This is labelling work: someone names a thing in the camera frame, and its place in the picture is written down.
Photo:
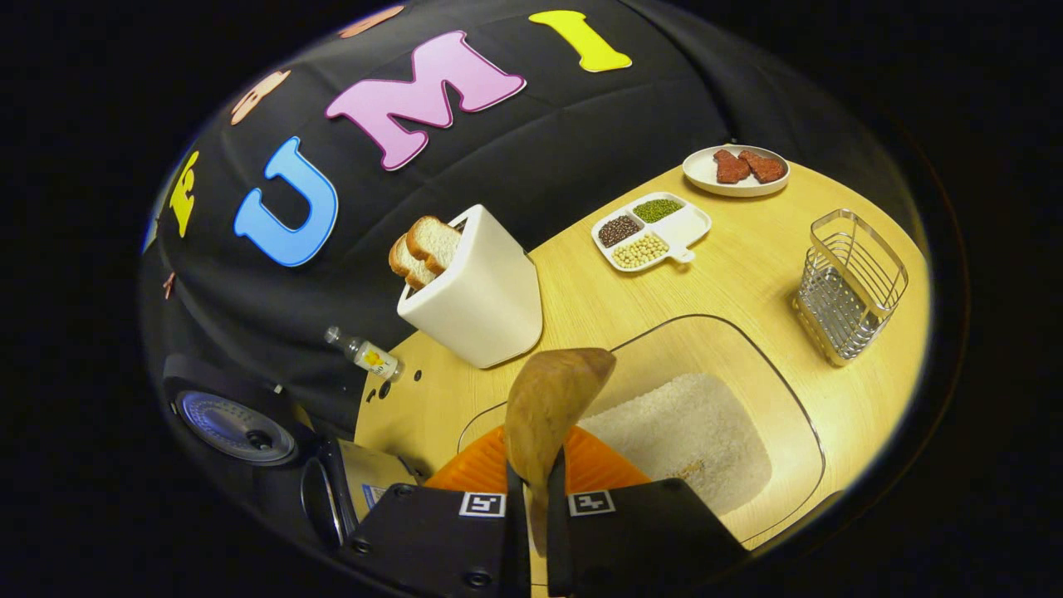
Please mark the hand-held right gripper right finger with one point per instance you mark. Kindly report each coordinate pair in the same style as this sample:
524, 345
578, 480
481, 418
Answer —
631, 540

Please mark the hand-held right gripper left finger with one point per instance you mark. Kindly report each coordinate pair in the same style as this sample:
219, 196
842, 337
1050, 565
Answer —
432, 540

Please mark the wooden spoon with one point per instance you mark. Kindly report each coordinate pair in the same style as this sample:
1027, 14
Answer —
548, 407

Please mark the dark lidded rice cooker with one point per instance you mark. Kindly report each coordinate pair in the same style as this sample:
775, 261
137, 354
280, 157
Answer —
237, 423

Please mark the clear plastic rice box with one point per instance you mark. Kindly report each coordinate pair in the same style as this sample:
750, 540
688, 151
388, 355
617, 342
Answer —
706, 349

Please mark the small glass bottle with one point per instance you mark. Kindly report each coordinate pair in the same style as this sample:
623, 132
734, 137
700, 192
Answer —
369, 357

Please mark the white toaster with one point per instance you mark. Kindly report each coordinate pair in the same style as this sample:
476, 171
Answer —
482, 299

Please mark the bread slice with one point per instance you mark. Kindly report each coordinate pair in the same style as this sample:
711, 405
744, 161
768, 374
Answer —
411, 264
433, 243

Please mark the pile of yellow soybeans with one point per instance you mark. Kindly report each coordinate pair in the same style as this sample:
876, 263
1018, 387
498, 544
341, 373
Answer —
641, 250

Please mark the pile of dark red beans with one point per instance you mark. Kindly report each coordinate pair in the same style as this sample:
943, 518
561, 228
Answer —
619, 231

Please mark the white divided dish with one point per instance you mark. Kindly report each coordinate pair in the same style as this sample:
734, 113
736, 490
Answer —
685, 228

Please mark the pile of green mung beans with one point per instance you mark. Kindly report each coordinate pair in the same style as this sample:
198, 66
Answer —
658, 210

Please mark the small red clip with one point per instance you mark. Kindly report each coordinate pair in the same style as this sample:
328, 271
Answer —
169, 286

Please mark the round white plate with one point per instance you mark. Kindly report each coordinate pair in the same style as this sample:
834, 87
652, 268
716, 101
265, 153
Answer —
702, 173

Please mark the black backdrop cloth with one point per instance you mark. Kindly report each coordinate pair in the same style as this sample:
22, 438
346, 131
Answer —
540, 141

